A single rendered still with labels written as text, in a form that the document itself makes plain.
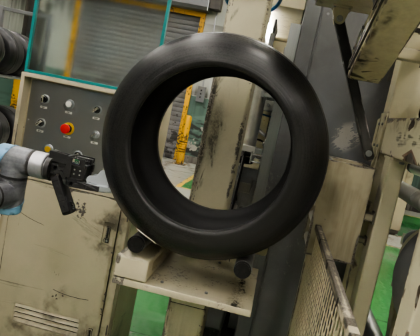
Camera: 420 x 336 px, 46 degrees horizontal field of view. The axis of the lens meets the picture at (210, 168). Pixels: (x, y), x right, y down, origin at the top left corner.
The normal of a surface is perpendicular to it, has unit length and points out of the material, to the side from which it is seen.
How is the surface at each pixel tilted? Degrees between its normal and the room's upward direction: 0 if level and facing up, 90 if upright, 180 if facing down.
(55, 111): 90
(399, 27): 162
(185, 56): 81
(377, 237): 90
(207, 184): 90
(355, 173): 90
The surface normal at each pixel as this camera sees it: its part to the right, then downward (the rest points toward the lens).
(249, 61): -0.07, -0.07
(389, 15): -0.23, 0.96
